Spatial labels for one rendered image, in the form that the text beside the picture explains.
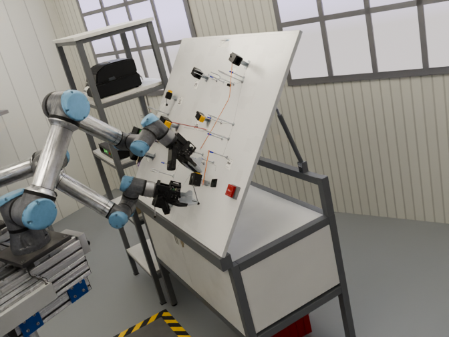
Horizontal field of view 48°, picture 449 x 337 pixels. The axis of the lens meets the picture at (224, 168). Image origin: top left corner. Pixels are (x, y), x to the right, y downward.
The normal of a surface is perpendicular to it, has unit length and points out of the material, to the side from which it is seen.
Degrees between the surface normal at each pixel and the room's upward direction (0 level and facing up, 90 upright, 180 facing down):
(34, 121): 90
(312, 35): 90
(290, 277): 90
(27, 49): 90
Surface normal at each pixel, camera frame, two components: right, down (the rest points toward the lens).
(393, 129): -0.59, 0.40
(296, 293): 0.49, 0.19
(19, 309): 0.77, 0.04
